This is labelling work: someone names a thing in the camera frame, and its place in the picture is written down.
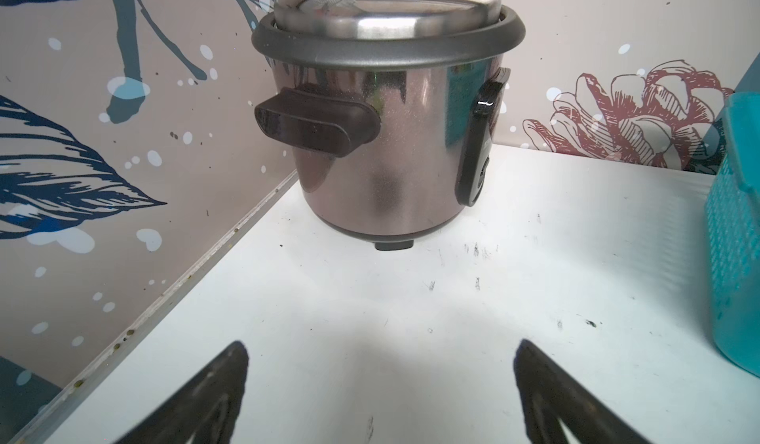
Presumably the stainless steel rice cooker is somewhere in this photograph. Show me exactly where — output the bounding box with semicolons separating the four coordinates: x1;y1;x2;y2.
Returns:
253;0;526;251

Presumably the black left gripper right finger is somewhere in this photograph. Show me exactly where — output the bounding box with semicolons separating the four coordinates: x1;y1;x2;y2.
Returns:
513;339;647;444

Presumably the teal plastic basket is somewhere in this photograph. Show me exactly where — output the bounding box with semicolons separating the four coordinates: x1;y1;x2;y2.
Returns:
706;91;759;376

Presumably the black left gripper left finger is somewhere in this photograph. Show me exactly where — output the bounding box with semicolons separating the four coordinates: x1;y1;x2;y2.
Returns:
118;341;249;443

